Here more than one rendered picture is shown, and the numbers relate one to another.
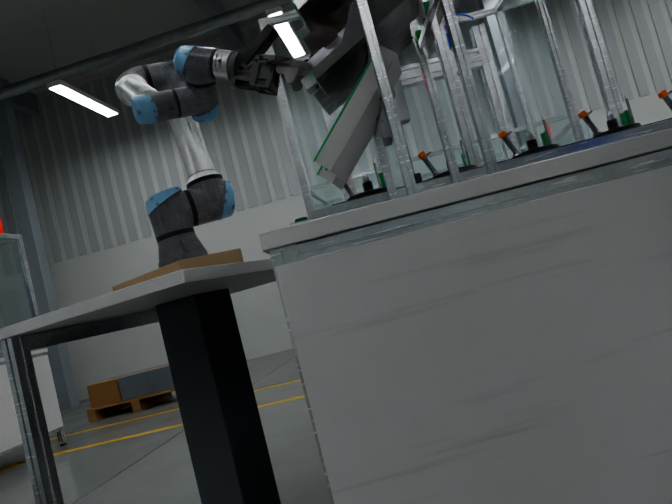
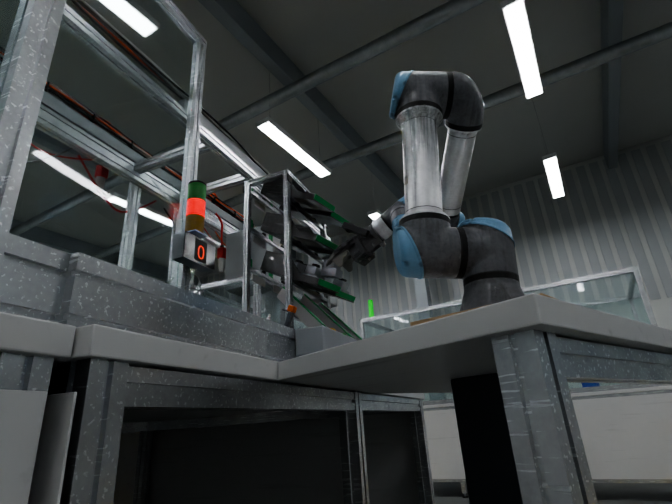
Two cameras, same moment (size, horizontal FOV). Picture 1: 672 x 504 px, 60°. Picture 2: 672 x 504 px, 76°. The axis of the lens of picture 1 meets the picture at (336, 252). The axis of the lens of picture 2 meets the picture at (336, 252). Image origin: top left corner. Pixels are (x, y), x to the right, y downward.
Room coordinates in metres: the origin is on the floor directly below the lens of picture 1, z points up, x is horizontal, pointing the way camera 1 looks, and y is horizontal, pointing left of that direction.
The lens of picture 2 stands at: (2.75, 0.48, 0.76)
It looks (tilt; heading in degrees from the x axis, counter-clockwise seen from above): 22 degrees up; 201
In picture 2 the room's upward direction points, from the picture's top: 4 degrees counter-clockwise
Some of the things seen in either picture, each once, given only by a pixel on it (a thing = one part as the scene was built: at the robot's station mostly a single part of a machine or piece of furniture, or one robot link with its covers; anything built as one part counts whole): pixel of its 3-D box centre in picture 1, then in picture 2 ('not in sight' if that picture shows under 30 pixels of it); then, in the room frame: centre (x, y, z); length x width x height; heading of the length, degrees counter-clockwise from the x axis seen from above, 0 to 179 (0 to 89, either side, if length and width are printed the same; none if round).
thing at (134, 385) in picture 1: (149, 386); not in sight; (7.03, 2.54, 0.20); 1.20 x 0.80 x 0.41; 82
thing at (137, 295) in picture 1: (203, 288); (483, 370); (1.76, 0.41, 0.84); 0.90 x 0.70 x 0.03; 152
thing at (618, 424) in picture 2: not in sight; (505, 379); (-2.88, 0.31, 1.13); 3.06 x 1.36 x 2.25; 82
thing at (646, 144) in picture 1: (529, 203); (139, 406); (1.72, -0.58, 0.85); 1.50 x 1.41 x 0.03; 0
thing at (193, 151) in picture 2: not in sight; (189, 174); (1.90, -0.29, 1.46); 0.03 x 0.03 x 1.00; 0
